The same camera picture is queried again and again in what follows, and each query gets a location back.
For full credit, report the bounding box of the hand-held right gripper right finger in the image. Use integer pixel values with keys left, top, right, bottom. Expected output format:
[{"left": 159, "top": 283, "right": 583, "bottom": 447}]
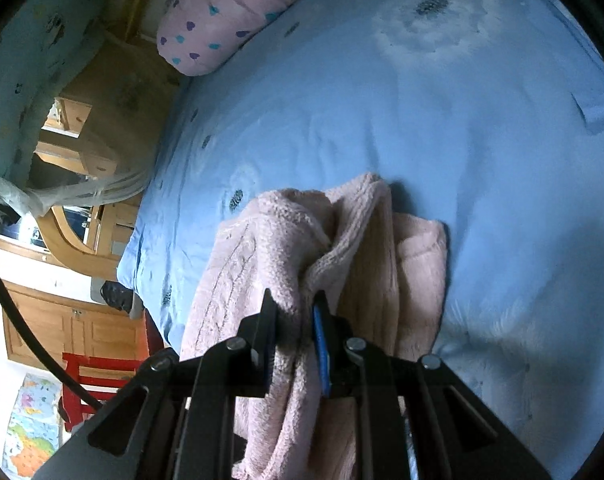
[{"left": 312, "top": 290, "right": 553, "bottom": 480}]

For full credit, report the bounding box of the white sheer net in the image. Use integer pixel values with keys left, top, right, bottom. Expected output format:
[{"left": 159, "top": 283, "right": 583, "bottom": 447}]
[{"left": 0, "top": 166, "right": 151, "bottom": 222}]

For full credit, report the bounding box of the wooden arched mirror frame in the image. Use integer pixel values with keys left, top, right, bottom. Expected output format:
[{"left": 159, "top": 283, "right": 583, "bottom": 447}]
[{"left": 0, "top": 199, "right": 140, "bottom": 281}]

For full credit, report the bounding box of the pink knitted sweater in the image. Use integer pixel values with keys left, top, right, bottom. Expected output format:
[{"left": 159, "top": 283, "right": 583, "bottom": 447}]
[{"left": 179, "top": 172, "right": 450, "bottom": 480}]

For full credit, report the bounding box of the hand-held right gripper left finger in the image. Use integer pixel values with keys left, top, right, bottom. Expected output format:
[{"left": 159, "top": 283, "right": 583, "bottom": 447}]
[{"left": 32, "top": 287, "right": 283, "bottom": 480}]

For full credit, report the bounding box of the wooden cabinet with doors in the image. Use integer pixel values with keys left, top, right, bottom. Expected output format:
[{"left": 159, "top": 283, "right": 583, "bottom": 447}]
[{"left": 2, "top": 280, "right": 150, "bottom": 376}]

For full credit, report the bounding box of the black cable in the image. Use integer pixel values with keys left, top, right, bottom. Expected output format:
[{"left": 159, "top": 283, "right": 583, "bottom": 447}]
[{"left": 0, "top": 247, "right": 103, "bottom": 409}]

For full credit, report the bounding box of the pink heart-print pillow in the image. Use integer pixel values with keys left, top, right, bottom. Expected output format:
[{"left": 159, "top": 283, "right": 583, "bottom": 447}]
[{"left": 157, "top": 0, "right": 357, "bottom": 77}]

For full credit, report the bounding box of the colourful map poster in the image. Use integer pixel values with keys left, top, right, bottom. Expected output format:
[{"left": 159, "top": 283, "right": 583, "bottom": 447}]
[{"left": 2, "top": 372, "right": 66, "bottom": 479}]

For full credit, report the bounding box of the red chair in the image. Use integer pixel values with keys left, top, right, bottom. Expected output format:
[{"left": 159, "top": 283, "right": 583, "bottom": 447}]
[{"left": 59, "top": 310, "right": 169, "bottom": 432}]

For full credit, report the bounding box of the blue floral bed sheet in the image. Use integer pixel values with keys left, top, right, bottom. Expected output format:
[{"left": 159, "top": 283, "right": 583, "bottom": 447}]
[{"left": 116, "top": 0, "right": 604, "bottom": 480}]

